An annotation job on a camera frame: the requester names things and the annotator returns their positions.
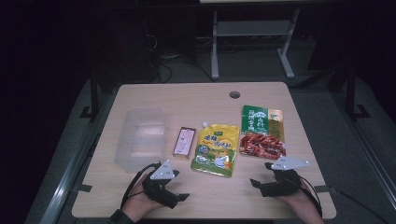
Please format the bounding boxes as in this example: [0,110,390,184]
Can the green seasoning packet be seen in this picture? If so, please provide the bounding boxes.
[238,105,287,161]

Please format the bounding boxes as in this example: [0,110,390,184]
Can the dark wristband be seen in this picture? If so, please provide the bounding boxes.
[106,208,135,224]

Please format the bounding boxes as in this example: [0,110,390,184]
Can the small brown and yellow box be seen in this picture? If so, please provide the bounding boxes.
[172,126,197,160]

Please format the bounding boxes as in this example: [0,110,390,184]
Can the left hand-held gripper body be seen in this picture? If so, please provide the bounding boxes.
[142,160,180,209]

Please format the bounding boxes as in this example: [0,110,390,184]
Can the black floor cables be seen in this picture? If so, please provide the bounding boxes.
[143,31,217,85]

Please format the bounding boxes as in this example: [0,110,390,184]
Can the person's left hand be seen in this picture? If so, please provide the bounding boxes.
[121,174,166,222]

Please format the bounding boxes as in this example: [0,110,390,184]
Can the clear plastic storage container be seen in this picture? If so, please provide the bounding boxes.
[113,106,169,174]

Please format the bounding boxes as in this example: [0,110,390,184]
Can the person's right hand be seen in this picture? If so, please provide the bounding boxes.
[280,181,322,217]

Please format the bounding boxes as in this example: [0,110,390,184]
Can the right hand-held gripper cable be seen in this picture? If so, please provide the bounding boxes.
[297,175,324,218]

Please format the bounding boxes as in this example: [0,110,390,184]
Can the aluminium rail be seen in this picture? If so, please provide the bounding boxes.
[38,133,102,224]
[329,89,396,202]

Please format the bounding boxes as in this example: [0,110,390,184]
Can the left hand-held gripper cable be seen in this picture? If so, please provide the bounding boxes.
[120,162,162,210]

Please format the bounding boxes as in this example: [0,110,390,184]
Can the black metal stand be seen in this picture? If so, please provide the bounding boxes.
[78,69,101,123]
[345,65,372,121]

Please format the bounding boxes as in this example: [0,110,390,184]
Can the yellow spouted sauce pouch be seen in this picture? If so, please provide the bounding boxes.
[190,121,241,178]

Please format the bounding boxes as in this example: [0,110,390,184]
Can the hand-held gripper cable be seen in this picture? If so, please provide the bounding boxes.
[120,162,162,210]
[297,175,324,218]

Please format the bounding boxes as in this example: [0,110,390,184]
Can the white metal table frame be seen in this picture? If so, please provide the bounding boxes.
[210,7,301,80]

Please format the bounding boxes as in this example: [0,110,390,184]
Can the black table edge bracket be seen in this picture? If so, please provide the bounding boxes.
[313,184,339,195]
[71,184,93,193]

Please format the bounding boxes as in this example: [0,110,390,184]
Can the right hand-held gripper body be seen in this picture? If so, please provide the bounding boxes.
[260,156,310,198]

